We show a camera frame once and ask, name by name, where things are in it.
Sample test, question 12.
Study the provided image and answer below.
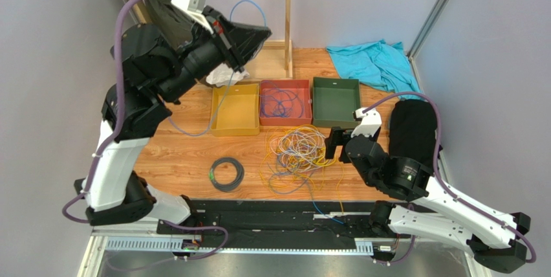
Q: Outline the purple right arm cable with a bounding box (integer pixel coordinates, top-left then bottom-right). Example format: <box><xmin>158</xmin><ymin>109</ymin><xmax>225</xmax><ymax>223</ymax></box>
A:
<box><xmin>362</xmin><ymin>91</ymin><xmax>537</xmax><ymax>265</ymax></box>

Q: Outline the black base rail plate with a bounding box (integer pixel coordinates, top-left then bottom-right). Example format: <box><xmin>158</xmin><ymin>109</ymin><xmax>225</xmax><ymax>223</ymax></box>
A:
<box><xmin>157</xmin><ymin>199</ymin><xmax>408</xmax><ymax>250</ymax></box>

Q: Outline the wooden frame stand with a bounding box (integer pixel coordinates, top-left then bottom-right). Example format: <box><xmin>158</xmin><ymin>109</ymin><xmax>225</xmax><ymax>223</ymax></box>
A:
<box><xmin>133</xmin><ymin>0</ymin><xmax>295</xmax><ymax>83</ymax></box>

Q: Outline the black cloth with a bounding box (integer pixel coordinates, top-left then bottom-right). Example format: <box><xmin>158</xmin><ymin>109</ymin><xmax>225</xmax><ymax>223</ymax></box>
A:
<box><xmin>388</xmin><ymin>99</ymin><xmax>437</xmax><ymax>172</ymax></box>

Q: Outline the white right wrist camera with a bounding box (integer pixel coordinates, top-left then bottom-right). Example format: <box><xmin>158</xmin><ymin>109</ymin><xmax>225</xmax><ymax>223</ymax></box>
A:
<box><xmin>351</xmin><ymin>107</ymin><xmax>382</xmax><ymax>140</ymax></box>

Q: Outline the yellow cable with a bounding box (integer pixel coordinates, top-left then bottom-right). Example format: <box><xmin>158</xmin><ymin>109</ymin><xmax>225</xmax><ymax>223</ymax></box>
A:
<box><xmin>255</xmin><ymin>123</ymin><xmax>345</xmax><ymax>215</ymax></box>

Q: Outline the grey coiled cable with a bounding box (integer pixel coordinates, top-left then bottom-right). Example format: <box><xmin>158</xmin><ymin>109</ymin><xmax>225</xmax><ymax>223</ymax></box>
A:
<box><xmin>208</xmin><ymin>157</ymin><xmax>245</xmax><ymax>193</ymax></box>

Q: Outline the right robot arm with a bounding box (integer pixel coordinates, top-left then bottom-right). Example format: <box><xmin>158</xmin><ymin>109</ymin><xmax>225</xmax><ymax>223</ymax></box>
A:
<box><xmin>325</xmin><ymin>127</ymin><xmax>536</xmax><ymax>274</ymax></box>

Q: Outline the yellow plastic bin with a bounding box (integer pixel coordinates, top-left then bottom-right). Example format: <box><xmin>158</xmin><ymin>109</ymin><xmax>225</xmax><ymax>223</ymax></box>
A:
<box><xmin>210</xmin><ymin>83</ymin><xmax>260</xmax><ymax>137</ymax></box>

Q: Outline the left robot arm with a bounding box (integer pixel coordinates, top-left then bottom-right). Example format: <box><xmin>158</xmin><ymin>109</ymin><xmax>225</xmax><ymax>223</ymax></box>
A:
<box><xmin>74</xmin><ymin>6</ymin><xmax>272</xmax><ymax>226</ymax></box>

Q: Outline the cyan cloth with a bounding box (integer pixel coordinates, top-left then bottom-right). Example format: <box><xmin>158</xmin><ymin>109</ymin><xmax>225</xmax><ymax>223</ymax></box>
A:
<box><xmin>326</xmin><ymin>39</ymin><xmax>421</xmax><ymax>93</ymax></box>

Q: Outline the olive green cloth hanging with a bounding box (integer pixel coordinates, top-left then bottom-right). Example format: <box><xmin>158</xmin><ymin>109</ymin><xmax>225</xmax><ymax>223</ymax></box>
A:
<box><xmin>145</xmin><ymin>0</ymin><xmax>193</xmax><ymax>48</ymax></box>

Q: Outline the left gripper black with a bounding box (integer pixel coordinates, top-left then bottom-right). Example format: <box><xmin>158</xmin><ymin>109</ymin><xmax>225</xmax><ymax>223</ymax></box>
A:
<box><xmin>158</xmin><ymin>6</ymin><xmax>272</xmax><ymax>102</ymax></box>

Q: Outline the white cable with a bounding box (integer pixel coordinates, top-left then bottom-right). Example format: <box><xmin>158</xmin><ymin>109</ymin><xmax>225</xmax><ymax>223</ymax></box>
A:
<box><xmin>268</xmin><ymin>126</ymin><xmax>331</xmax><ymax>172</ymax></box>

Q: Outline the red plastic bin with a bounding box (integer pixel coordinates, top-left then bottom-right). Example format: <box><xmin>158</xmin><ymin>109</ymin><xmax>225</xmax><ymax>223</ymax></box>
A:
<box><xmin>259</xmin><ymin>80</ymin><xmax>313</xmax><ymax>127</ymax></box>

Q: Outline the white cloth hanging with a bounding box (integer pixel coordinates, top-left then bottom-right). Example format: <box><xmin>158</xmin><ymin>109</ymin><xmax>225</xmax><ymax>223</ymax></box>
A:
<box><xmin>166</xmin><ymin>0</ymin><xmax>250</xmax><ymax>88</ymax></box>

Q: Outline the blue cable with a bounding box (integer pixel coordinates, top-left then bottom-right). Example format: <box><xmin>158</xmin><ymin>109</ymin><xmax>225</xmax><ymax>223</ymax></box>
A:
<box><xmin>259</xmin><ymin>82</ymin><xmax>307</xmax><ymax>120</ymax></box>
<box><xmin>167</xmin><ymin>0</ymin><xmax>268</xmax><ymax>138</ymax></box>

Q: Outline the green plastic bin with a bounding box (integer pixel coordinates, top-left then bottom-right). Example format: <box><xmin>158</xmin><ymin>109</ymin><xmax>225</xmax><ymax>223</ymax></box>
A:
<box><xmin>312</xmin><ymin>77</ymin><xmax>362</xmax><ymax>128</ymax></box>

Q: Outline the aluminium frame rail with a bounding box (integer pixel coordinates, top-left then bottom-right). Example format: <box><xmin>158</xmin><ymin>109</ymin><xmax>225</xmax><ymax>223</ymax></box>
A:
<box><xmin>78</xmin><ymin>232</ymin><xmax>490</xmax><ymax>276</ymax></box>

